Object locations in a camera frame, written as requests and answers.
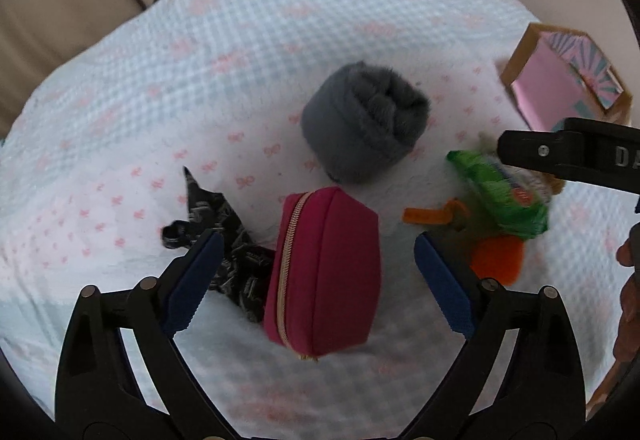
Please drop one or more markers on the person's right hand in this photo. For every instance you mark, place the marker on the person's right hand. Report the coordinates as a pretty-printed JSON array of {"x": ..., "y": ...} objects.
[{"x": 630, "y": 300}]

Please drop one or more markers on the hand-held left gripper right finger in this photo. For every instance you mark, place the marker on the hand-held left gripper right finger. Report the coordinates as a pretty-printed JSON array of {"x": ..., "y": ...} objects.
[{"x": 444, "y": 286}]

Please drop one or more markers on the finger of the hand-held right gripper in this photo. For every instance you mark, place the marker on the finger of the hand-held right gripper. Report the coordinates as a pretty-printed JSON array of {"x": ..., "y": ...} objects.
[{"x": 542, "y": 150}]

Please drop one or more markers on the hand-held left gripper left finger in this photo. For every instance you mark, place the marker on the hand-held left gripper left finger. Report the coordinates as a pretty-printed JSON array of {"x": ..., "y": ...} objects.
[{"x": 196, "y": 279}]

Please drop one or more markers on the green plastic packet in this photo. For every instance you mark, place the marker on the green plastic packet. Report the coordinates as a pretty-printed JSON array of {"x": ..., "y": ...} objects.
[{"x": 502, "y": 197}]

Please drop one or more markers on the pink and brown box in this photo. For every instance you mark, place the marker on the pink and brown box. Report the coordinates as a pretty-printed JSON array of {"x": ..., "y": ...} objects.
[{"x": 555, "y": 77}]

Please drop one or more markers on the grey rolled fleece cloth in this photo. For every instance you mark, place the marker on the grey rolled fleece cloth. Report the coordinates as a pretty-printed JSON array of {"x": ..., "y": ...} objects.
[{"x": 362, "y": 122}]

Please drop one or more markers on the black patterned cloth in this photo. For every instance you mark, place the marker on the black patterned cloth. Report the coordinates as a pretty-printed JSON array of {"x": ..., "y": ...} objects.
[{"x": 220, "y": 215}]

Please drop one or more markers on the pink zipper pouch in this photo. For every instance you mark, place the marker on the pink zipper pouch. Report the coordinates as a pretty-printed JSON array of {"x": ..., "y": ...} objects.
[{"x": 325, "y": 270}]

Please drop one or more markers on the orange plush toy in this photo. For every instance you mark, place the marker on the orange plush toy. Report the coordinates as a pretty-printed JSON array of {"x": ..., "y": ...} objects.
[{"x": 495, "y": 260}]

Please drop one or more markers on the white blanket with pink bows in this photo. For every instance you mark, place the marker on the white blanket with pink bows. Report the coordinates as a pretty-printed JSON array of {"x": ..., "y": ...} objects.
[{"x": 210, "y": 84}]

